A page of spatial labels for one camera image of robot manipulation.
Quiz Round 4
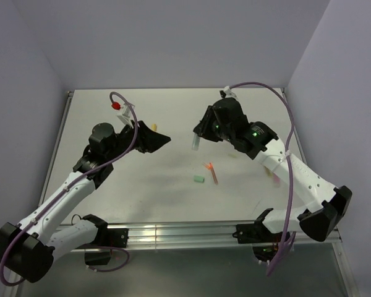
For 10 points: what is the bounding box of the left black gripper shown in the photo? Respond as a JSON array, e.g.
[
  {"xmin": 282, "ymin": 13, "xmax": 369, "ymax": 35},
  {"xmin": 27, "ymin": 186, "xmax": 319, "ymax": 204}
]
[{"xmin": 105, "ymin": 120, "xmax": 170, "ymax": 161}]

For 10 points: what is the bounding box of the green highlighter pen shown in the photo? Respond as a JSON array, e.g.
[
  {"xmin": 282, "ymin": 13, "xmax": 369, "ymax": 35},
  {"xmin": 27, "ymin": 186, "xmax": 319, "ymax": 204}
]
[{"xmin": 192, "ymin": 134, "xmax": 200, "ymax": 151}]

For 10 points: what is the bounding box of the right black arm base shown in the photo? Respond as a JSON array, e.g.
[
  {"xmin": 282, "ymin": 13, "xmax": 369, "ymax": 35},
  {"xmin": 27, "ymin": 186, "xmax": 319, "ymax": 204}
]
[{"xmin": 232, "ymin": 222, "xmax": 283, "ymax": 262}]

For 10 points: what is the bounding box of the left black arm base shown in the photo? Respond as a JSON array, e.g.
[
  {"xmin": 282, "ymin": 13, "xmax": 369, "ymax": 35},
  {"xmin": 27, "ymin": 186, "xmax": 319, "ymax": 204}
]
[{"xmin": 84, "ymin": 228, "xmax": 129, "ymax": 267}]

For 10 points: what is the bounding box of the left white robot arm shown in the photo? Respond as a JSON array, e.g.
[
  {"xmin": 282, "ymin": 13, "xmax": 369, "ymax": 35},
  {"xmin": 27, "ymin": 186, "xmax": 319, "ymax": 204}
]
[{"xmin": 0, "ymin": 121, "xmax": 171, "ymax": 286}]

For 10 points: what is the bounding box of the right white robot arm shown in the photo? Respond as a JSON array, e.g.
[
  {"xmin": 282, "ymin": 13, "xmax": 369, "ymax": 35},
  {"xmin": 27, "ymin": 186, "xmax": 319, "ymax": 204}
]
[{"xmin": 194, "ymin": 97, "xmax": 352, "ymax": 242}]

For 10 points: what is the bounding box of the orange thin pen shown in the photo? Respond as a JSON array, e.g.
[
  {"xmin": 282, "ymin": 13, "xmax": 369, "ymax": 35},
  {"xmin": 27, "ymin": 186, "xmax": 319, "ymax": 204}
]
[{"xmin": 203, "ymin": 163, "xmax": 218, "ymax": 185}]

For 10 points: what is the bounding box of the green pen cap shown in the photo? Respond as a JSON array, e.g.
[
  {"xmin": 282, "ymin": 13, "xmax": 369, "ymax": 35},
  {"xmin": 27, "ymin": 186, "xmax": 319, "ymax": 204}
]
[{"xmin": 193, "ymin": 175, "xmax": 205, "ymax": 183}]

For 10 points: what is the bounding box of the olive yellow pen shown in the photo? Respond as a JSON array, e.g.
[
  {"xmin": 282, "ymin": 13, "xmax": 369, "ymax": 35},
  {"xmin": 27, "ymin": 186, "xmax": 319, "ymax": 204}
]
[{"xmin": 264, "ymin": 167, "xmax": 273, "ymax": 177}]

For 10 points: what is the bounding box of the pink highlighter pen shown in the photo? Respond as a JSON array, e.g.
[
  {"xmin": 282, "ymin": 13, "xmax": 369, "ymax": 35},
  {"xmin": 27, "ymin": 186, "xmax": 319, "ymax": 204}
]
[{"xmin": 273, "ymin": 174, "xmax": 281, "ymax": 187}]

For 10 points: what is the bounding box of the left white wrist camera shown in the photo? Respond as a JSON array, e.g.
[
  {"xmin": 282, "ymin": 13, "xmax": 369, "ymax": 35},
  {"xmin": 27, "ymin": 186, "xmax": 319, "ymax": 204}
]
[{"xmin": 116, "ymin": 104, "xmax": 135, "ymax": 127}]

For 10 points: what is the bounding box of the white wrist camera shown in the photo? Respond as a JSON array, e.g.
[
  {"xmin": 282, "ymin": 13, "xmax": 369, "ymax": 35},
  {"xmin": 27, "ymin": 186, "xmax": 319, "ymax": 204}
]
[
  {"xmin": 220, "ymin": 86, "xmax": 238, "ymax": 100},
  {"xmin": 116, "ymin": 104, "xmax": 135, "ymax": 127}
]

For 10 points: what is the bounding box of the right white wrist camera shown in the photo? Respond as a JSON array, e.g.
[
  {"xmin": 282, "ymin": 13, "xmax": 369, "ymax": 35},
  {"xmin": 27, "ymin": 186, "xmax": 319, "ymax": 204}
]
[{"xmin": 220, "ymin": 86, "xmax": 238, "ymax": 100}]

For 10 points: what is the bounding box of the aluminium front rail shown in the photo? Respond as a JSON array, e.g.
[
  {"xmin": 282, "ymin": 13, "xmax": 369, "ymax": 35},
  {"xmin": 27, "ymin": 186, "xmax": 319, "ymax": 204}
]
[{"xmin": 7, "ymin": 221, "xmax": 346, "ymax": 296}]

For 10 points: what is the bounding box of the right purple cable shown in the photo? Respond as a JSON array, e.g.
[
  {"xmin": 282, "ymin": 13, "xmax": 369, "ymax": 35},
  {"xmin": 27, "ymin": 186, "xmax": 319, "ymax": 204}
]
[{"xmin": 221, "ymin": 81, "xmax": 296, "ymax": 277}]

